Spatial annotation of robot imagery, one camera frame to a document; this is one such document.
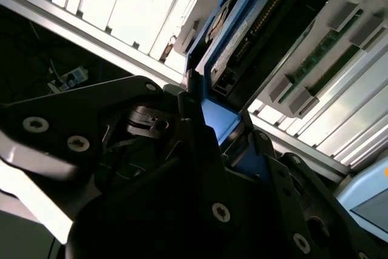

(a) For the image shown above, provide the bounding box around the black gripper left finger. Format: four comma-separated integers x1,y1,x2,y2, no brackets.
0,69,236,231

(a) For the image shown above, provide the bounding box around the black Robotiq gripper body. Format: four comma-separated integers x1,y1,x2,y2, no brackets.
65,154,292,259

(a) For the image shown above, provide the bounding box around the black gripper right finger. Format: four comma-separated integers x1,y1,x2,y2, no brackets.
239,110,388,259

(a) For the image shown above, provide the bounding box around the hard disk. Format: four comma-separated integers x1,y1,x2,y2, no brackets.
184,0,378,184

